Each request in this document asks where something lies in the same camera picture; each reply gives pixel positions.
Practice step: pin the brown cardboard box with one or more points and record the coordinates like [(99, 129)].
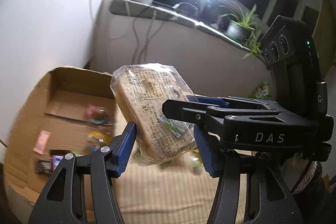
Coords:
[(58, 105)]

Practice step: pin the black white small snack packet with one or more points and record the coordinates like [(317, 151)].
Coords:
[(43, 166)]

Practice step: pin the green clear jelly packet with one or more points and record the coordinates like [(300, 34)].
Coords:
[(195, 162)]

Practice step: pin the bread sandwich pack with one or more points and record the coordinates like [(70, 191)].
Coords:
[(140, 91)]

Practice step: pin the yellow snack packet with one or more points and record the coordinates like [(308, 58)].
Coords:
[(96, 140)]

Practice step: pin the pink small sachet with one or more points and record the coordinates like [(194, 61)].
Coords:
[(41, 142)]

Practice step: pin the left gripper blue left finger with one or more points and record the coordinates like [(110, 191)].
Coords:
[(62, 200)]

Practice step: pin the grey window sill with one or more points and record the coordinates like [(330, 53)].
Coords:
[(141, 10)]

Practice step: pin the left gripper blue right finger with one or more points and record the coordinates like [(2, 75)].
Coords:
[(269, 200)]

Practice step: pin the white cabinet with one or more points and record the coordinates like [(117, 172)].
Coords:
[(36, 37)]

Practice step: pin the potted spider plant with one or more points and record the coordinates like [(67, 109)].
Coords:
[(243, 28)]

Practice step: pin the green snack bag background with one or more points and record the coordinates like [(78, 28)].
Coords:
[(262, 91)]

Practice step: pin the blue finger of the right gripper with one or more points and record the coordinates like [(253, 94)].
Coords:
[(229, 102)]

